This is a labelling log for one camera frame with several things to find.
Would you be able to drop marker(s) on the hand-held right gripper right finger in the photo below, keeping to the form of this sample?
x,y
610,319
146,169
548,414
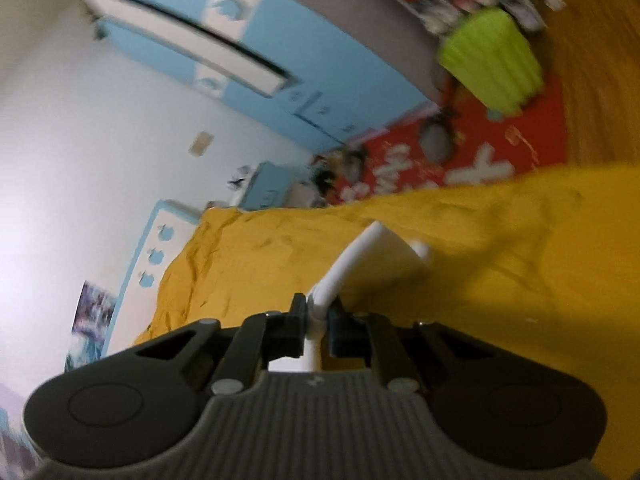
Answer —
x,y
336,327

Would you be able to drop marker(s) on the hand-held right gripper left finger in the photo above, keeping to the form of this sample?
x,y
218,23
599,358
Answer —
x,y
299,322

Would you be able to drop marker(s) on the white printed t-shirt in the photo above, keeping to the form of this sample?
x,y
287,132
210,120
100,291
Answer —
x,y
380,260

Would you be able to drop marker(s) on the blue nightstand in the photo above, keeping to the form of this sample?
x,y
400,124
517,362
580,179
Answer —
x,y
267,185

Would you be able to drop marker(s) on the blue framed white headboard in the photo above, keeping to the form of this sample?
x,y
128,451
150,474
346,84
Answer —
x,y
150,245

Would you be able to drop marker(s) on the yellow blanket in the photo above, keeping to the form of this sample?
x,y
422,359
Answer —
x,y
500,260

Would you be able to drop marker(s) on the grey round object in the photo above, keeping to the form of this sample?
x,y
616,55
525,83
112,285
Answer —
x,y
437,141

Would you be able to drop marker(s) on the blue and white wardrobe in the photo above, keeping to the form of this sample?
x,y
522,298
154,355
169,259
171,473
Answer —
x,y
320,60

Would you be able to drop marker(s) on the red printed rug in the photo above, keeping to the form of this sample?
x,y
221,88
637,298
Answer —
x,y
535,130

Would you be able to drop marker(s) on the green ribbed bin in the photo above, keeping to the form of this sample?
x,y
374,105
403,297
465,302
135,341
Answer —
x,y
492,60

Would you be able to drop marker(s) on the beige wall switch plate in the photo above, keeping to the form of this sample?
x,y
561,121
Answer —
x,y
201,143

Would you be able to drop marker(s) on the wall poster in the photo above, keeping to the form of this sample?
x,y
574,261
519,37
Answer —
x,y
92,315

